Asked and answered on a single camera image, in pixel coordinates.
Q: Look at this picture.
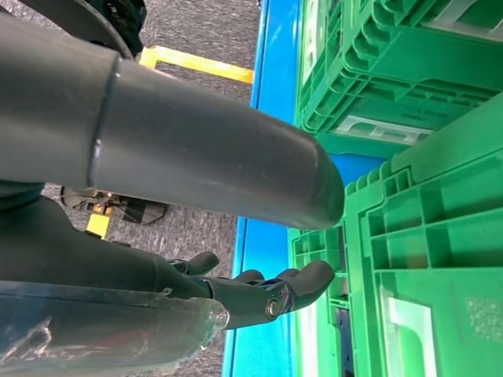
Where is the yellow floor tape square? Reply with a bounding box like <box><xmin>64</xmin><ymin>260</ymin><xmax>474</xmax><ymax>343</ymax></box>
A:
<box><xmin>85</xmin><ymin>46</ymin><xmax>255</xmax><ymax>241</ymax></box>

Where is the green plastic crate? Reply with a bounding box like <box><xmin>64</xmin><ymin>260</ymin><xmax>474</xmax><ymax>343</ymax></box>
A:
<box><xmin>294</xmin><ymin>0</ymin><xmax>433</xmax><ymax>159</ymax></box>
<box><xmin>288</xmin><ymin>226</ymin><xmax>355</xmax><ymax>377</ymax></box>
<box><xmin>344</xmin><ymin>93</ymin><xmax>503</xmax><ymax>377</ymax></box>
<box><xmin>341</xmin><ymin>0</ymin><xmax>503</xmax><ymax>137</ymax></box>

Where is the black robot leg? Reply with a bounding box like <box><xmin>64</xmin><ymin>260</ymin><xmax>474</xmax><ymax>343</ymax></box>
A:
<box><xmin>17</xmin><ymin>0</ymin><xmax>148</xmax><ymax>59</ymax></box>

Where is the blue metal shelf rack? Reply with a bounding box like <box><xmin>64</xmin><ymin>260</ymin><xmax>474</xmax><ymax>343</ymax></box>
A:
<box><xmin>221</xmin><ymin>0</ymin><xmax>388</xmax><ymax>377</ymax></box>

